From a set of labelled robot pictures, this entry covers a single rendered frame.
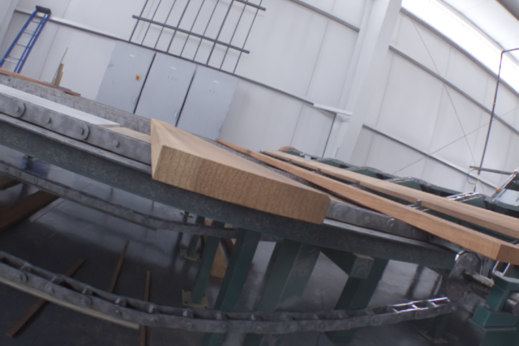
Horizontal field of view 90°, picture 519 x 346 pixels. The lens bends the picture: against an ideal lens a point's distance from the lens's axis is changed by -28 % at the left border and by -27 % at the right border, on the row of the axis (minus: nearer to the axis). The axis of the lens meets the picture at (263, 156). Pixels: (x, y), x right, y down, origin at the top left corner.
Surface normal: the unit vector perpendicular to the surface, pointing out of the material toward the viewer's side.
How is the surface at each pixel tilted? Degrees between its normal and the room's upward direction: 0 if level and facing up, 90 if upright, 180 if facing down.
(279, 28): 88
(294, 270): 90
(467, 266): 90
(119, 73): 90
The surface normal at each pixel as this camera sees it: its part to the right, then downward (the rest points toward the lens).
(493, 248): -0.92, -0.30
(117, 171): 0.23, 0.09
